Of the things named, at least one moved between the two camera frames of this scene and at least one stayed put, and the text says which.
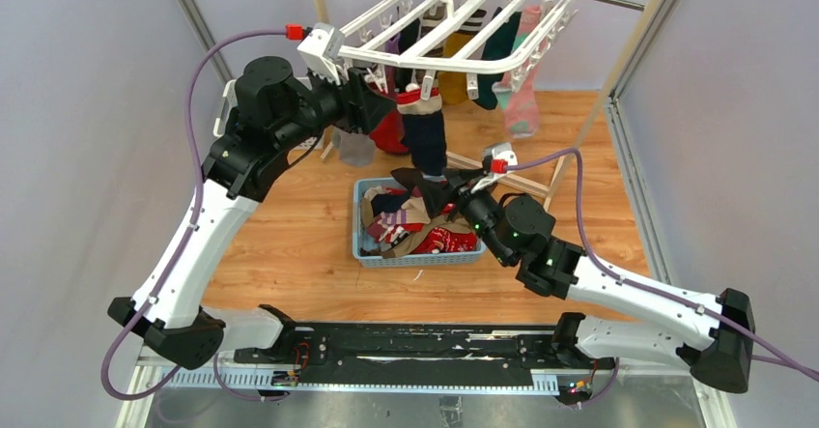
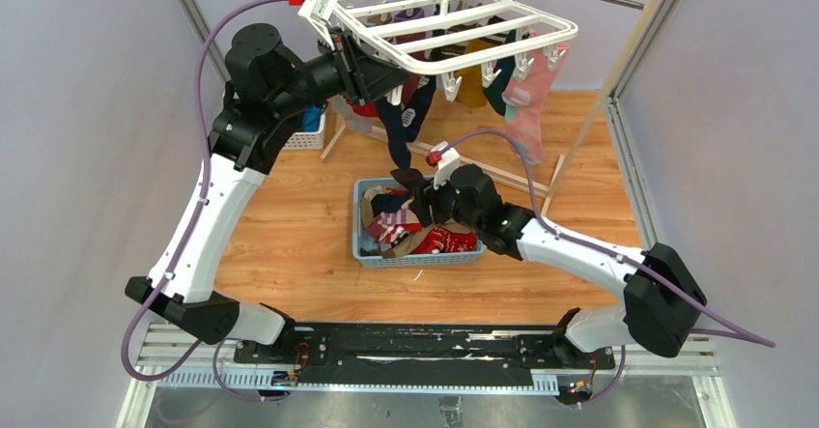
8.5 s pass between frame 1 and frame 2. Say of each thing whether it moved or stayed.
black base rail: stayed
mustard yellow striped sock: moved
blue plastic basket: stayed
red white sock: moved
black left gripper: moved
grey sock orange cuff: moved
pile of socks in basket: stayed
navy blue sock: moved
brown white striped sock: moved
